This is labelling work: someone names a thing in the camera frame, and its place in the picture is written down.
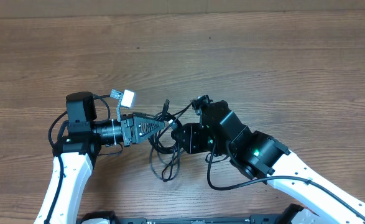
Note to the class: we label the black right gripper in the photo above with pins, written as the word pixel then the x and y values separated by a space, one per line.
pixel 190 132

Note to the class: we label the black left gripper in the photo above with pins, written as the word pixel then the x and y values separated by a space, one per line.
pixel 133 120

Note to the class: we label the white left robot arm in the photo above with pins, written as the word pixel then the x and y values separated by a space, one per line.
pixel 78 145

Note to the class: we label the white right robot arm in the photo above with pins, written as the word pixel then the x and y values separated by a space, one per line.
pixel 262 158

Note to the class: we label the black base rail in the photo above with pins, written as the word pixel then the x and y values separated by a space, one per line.
pixel 293 214

